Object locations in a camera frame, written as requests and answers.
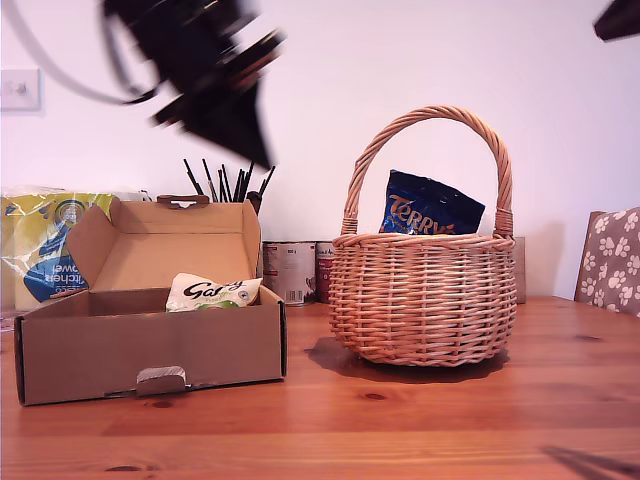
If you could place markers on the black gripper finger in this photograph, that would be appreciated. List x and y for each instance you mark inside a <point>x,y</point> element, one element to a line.
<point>625,20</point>

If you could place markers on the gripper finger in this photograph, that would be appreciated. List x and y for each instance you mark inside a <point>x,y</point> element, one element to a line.
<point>235,125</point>

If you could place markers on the white green Galaxy bag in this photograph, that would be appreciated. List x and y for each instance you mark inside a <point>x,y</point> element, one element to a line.
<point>215,292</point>

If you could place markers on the blue Terry's chocolate bag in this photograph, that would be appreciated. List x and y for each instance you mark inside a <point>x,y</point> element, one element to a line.
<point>430,210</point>

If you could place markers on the brown cardboard box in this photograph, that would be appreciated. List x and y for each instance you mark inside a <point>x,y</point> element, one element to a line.
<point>150,345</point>

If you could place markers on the woven wicker basket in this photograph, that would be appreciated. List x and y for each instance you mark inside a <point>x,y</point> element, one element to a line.
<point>425,300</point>

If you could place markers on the black thin stick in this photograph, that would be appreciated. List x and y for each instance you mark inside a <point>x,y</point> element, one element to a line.
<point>209,180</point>
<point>266,181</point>
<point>220,186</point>
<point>238,186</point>
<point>226,183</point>
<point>192,177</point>
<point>247,182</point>

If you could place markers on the dark brown brush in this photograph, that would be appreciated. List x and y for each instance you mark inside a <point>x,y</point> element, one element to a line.
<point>255,200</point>

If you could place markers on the white label tin can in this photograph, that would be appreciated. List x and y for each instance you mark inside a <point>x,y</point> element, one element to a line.
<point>292,272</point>

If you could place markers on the red label tin can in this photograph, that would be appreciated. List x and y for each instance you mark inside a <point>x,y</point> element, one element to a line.
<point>322,272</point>

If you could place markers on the yellow kitchen towel pack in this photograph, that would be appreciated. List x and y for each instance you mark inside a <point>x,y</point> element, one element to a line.
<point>35,250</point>

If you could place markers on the paw print chair cover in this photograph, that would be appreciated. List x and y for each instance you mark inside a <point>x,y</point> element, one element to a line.
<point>615,260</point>

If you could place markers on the wooden chair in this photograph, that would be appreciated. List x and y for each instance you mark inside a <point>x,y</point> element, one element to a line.
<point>584,260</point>

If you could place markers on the white wall light switch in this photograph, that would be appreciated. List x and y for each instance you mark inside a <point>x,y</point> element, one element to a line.
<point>20,90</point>

